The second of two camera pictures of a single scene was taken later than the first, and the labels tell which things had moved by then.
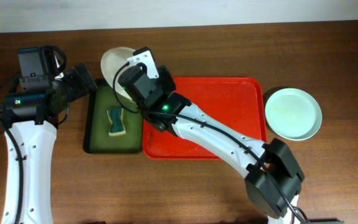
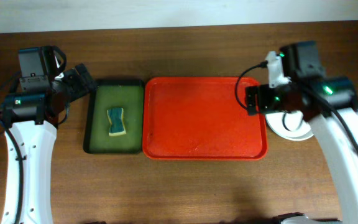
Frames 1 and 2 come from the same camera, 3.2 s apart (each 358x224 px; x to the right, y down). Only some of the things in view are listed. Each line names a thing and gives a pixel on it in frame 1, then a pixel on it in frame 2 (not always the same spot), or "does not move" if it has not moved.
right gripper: x=161 y=88 to x=251 y=102
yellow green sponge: x=117 y=126 does not move
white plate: x=113 y=60 to x=289 y=125
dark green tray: x=98 y=124 does not move
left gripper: x=84 y=78 does not move
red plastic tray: x=239 y=103 does not move
